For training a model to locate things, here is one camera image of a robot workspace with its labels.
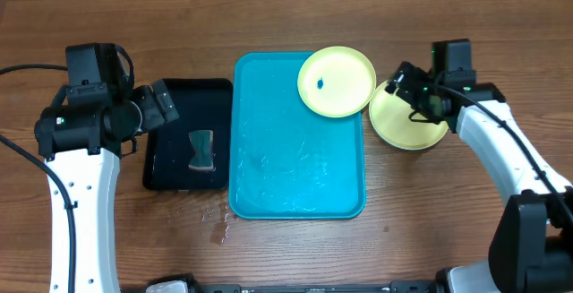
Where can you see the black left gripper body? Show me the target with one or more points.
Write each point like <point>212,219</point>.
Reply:
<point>151,114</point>

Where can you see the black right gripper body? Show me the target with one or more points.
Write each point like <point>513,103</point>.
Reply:
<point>416,92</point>

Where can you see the yellow plate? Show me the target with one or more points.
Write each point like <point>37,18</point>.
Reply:
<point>336,81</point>
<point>389,118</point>

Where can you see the green brown sponge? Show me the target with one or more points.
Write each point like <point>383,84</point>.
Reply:
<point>202,146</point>

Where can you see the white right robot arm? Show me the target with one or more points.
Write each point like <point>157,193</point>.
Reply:
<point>531,250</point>

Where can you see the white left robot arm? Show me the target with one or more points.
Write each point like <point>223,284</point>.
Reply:
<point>80,137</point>

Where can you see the black plastic tray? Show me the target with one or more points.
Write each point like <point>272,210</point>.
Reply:
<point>202,104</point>

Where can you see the teal plastic tray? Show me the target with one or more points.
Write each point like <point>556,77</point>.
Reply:
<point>286,161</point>

